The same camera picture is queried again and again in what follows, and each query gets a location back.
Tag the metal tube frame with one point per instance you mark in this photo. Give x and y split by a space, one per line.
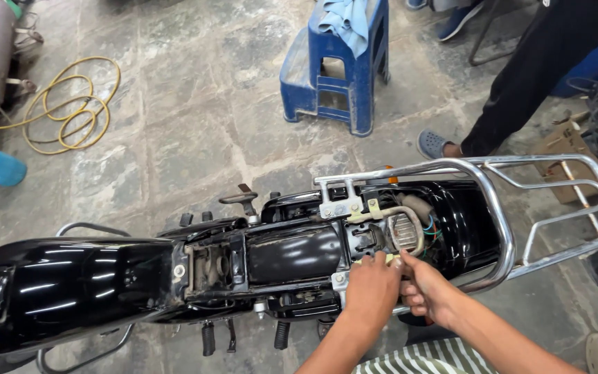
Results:
481 31

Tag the person's right fingers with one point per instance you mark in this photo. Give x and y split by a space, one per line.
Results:
412 298

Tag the blue plastic stool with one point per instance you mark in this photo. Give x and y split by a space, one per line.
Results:
361 78

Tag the chrome rear carrier rack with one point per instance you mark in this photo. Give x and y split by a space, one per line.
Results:
501 223

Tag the brown cardboard box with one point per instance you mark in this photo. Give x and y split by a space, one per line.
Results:
563 143

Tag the pale yellow bracket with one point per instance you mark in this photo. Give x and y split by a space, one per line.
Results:
357 259

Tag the light blue cloth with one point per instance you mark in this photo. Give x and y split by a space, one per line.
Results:
348 26

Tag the person's left fingers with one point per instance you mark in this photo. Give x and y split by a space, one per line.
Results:
379 259

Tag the green white striped shirt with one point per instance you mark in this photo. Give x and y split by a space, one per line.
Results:
423 361

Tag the person's right hand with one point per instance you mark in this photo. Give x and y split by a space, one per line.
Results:
431 296

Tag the person's left hand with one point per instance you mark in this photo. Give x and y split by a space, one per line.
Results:
371 291

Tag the black motorcycle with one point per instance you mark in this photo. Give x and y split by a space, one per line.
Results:
96 280

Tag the orange turn indicator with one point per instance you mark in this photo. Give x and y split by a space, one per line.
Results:
392 176

